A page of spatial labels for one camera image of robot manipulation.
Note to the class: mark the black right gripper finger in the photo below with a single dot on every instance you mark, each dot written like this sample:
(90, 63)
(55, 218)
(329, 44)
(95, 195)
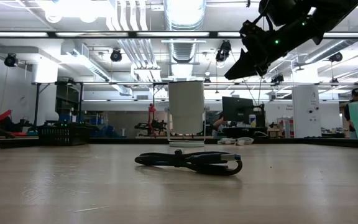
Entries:
(242, 70)

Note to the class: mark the small black robot arm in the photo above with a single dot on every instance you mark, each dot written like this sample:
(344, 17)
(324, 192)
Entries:
(154, 125)

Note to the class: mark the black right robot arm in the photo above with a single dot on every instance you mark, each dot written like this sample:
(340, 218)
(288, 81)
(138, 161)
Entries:
(322, 18)

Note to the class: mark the black computer monitor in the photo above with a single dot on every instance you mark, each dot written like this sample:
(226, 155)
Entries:
(238, 109)

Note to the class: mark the white bottle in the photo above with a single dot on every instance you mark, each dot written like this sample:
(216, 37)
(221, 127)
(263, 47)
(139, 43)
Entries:
(252, 120)

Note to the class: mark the person seated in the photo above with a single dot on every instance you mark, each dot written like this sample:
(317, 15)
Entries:
(218, 124)

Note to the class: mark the black desk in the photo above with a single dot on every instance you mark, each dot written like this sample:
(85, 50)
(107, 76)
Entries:
(244, 130)

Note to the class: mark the white cylindrical cup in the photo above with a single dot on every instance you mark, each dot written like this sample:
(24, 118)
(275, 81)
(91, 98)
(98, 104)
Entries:
(186, 105)

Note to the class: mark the white pillar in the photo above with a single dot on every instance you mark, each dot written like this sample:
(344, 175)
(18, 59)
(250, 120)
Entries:
(304, 118)

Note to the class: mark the person standing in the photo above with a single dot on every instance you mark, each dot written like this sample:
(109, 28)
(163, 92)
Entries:
(357, 92)

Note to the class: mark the red desk stand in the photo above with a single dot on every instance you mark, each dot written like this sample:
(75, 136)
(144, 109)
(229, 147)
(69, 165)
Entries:
(151, 109)

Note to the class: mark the white ceiling pipe bundle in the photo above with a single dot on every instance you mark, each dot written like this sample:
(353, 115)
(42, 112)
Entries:
(135, 46)

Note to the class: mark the black overhead beam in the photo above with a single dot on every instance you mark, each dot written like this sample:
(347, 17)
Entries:
(132, 34)

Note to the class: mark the black plastic basket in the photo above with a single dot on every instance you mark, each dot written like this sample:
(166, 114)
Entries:
(62, 135)

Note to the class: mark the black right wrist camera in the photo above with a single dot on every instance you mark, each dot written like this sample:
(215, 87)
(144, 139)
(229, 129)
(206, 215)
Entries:
(250, 28)

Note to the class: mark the black hanging ceiling camera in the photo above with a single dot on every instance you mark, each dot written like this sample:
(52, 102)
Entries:
(336, 57)
(223, 51)
(10, 60)
(278, 79)
(116, 55)

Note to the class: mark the silver ceiling duct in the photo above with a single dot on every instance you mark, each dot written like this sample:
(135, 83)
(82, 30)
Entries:
(183, 18)

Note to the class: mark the black table edge rail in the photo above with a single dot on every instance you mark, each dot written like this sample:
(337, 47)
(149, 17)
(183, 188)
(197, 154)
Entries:
(120, 140)

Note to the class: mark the white rectangular air duct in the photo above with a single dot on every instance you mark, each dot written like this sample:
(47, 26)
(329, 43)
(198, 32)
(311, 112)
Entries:
(85, 62)

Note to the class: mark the black shelf frame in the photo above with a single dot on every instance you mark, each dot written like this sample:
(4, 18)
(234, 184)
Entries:
(37, 102)

